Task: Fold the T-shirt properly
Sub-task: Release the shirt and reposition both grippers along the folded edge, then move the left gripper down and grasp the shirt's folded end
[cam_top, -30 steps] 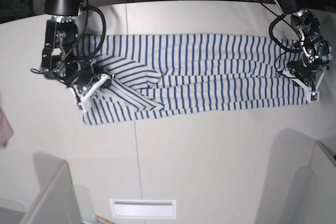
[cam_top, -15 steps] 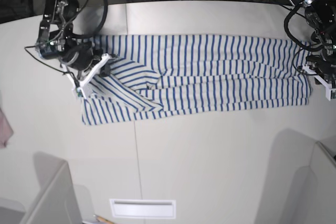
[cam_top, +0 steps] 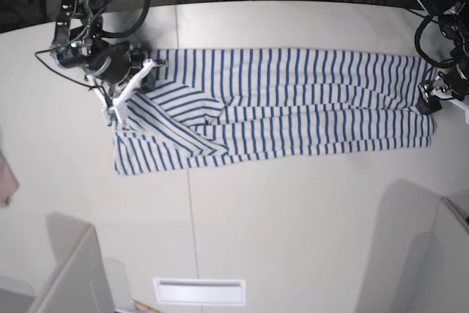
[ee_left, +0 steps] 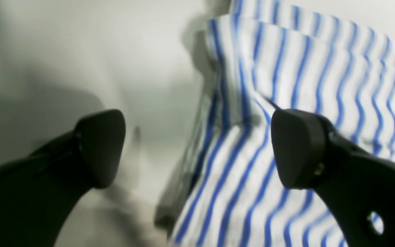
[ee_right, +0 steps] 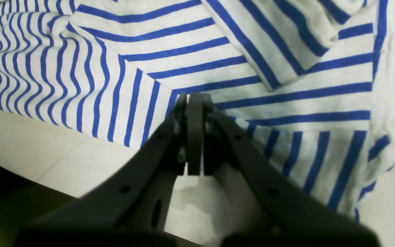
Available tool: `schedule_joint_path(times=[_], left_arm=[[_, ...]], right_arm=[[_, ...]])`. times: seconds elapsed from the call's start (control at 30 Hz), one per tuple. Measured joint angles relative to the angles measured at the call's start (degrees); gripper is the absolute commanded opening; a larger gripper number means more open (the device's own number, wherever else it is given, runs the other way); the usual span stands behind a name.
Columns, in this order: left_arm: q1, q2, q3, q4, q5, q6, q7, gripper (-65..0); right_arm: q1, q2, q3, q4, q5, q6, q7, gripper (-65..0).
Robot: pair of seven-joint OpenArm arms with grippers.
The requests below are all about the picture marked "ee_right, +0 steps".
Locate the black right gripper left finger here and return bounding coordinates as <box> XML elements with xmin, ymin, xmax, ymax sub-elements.
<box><xmin>14</xmin><ymin>94</ymin><xmax>188</xmax><ymax>247</ymax></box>

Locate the blue white striped T-shirt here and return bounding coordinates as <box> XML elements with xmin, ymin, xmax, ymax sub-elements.
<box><xmin>0</xmin><ymin>0</ymin><xmax>395</xmax><ymax>220</ymax></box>

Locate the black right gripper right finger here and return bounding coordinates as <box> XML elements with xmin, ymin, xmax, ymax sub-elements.
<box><xmin>194</xmin><ymin>94</ymin><xmax>380</xmax><ymax>247</ymax></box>

